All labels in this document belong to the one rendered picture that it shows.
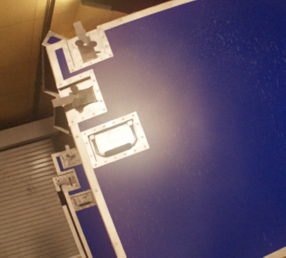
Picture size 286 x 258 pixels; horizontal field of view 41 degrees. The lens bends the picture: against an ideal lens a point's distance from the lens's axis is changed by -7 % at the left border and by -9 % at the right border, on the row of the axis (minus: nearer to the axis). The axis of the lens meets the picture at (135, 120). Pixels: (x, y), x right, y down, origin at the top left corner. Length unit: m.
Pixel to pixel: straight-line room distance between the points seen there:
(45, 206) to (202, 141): 7.46
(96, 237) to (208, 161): 1.51
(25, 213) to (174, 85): 7.45
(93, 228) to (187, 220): 1.47
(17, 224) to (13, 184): 0.85
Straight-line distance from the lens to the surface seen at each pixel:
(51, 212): 8.41
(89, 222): 2.45
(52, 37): 2.80
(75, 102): 1.07
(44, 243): 8.35
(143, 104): 1.07
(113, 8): 2.34
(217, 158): 1.05
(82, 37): 1.13
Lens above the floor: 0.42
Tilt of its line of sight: 13 degrees up
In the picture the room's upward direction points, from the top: 21 degrees counter-clockwise
